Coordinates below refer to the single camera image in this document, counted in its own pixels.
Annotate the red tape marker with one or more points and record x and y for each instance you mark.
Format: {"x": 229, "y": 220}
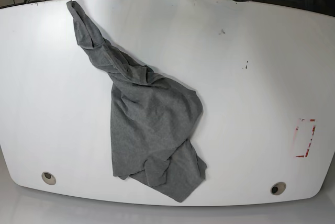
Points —
{"x": 303, "y": 137}

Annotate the right table grommet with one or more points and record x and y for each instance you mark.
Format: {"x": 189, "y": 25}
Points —
{"x": 278, "y": 188}

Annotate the grey T-shirt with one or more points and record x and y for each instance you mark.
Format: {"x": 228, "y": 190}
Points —
{"x": 152, "y": 117}

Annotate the left table grommet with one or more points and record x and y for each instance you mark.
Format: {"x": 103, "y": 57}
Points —
{"x": 48, "y": 178}

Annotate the table grommet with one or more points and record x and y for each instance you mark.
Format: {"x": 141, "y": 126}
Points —
{"x": 278, "y": 188}
{"x": 48, "y": 178}

